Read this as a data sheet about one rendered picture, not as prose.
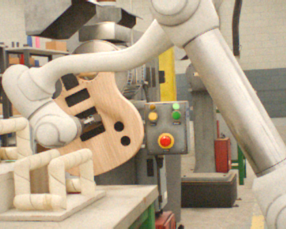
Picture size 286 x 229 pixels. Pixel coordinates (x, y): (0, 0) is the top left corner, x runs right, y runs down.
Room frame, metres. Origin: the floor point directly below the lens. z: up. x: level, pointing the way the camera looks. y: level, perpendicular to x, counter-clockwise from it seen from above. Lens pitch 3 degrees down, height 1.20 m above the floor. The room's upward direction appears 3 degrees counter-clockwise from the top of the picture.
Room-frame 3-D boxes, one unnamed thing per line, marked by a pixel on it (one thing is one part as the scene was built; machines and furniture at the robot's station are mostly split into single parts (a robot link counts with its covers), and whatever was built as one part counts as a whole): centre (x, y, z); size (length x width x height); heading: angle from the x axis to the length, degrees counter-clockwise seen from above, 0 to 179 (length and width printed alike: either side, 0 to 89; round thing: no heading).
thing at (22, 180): (1.28, 0.26, 0.99); 0.03 x 0.03 x 0.09
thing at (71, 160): (1.34, 0.16, 1.04); 0.20 x 0.03 x 0.03; 164
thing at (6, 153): (1.48, 0.33, 1.04); 0.11 x 0.03 x 0.03; 75
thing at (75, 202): (1.35, 0.21, 0.94); 0.27 x 0.15 x 0.01; 165
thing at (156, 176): (2.56, -0.03, 0.93); 0.15 x 0.10 x 0.55; 168
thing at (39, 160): (1.36, 0.24, 1.04); 0.20 x 0.03 x 0.03; 164
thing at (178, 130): (2.39, -0.08, 0.99); 0.24 x 0.21 x 0.26; 168
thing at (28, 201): (1.26, 0.23, 0.96); 0.11 x 0.03 x 0.03; 75
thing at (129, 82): (2.53, 0.13, 1.25); 0.41 x 0.27 x 0.26; 168
